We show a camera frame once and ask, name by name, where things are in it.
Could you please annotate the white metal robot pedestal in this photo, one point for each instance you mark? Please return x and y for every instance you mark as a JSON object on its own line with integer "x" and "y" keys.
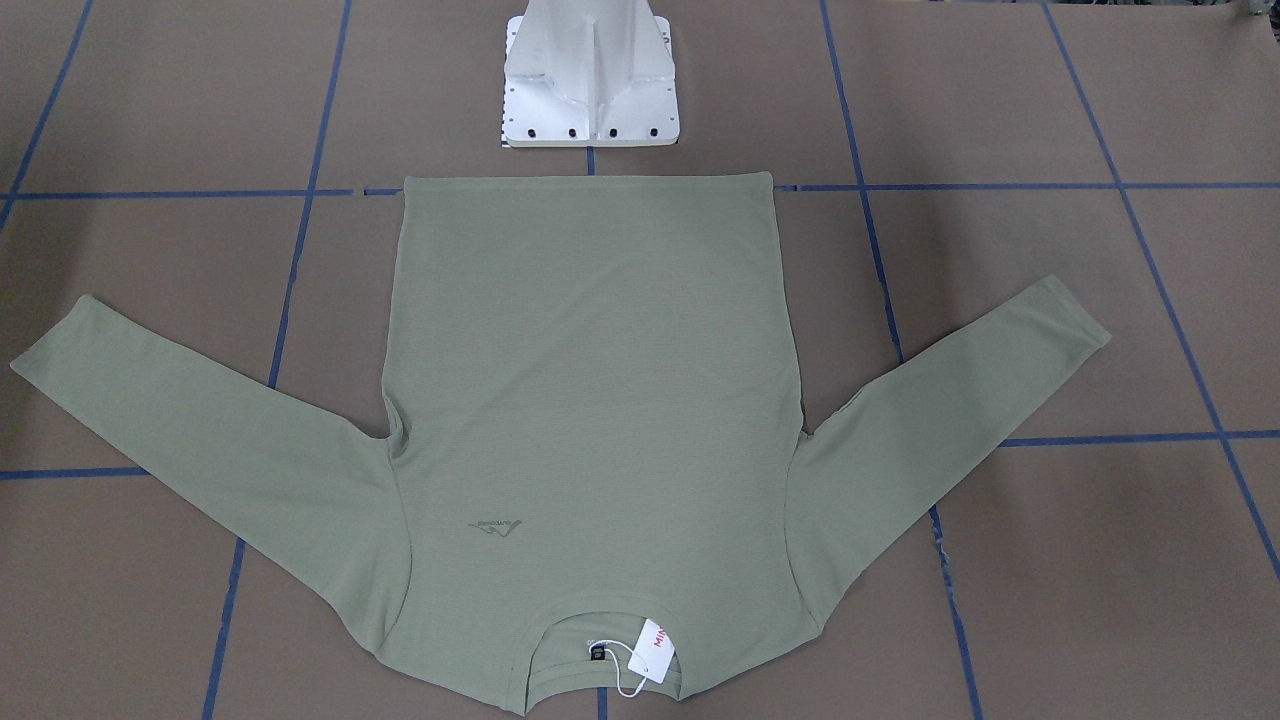
{"x": 589, "y": 74}

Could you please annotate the white paper hang tag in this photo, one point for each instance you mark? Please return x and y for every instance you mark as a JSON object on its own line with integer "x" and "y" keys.
{"x": 652, "y": 653}

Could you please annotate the olive green long-sleeve shirt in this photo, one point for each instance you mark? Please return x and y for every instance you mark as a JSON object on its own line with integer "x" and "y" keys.
{"x": 595, "y": 417}

